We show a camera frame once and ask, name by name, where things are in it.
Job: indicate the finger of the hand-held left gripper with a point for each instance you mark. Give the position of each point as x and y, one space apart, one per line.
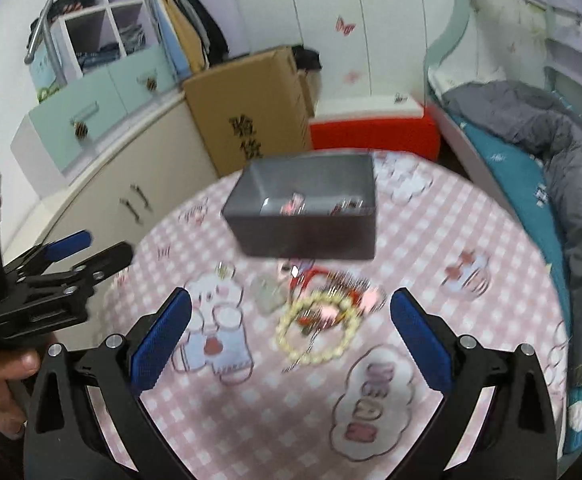
68 245
111 257

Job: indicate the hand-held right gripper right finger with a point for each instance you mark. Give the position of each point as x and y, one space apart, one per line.
421 340

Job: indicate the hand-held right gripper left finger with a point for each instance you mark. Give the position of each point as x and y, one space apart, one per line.
162 340

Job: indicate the grey storage box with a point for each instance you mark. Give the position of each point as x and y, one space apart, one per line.
301 210

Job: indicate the silver jewelry piece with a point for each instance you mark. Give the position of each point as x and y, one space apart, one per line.
349 205

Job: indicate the pink hair clip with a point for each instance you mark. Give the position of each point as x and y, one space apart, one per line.
373 300

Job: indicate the small gold charm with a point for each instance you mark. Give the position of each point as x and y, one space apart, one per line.
224 270

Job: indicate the pink checked tablecloth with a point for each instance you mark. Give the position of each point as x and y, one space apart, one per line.
421 240

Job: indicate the cream cabinet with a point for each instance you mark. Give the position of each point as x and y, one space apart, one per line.
161 160

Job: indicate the pale green pendant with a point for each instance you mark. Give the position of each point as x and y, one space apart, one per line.
267 296

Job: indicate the mint drawer cabinet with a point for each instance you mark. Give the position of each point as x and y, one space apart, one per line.
71 120

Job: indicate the teal bed sheet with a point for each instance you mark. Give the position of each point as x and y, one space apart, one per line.
511 180

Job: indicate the brown cardboard box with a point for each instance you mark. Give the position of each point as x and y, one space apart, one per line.
251 105

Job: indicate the red storage bin white lid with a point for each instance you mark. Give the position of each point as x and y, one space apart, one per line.
376 130

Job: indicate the silver metal pole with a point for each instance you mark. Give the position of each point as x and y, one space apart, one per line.
46 15

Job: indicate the grey quilt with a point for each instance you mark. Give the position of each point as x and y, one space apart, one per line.
536 135

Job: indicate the white cube shelf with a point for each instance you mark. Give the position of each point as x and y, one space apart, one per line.
121 15

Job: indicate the hanging clothes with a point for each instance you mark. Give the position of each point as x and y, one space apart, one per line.
186 30

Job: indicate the black folded clothing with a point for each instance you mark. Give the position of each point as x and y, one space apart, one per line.
73 1

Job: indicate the white wardrobe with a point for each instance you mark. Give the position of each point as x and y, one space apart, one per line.
361 25

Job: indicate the pink butterfly sticker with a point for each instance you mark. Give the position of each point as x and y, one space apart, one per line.
345 26

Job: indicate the mint bed frame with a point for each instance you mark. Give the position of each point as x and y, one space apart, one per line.
451 25

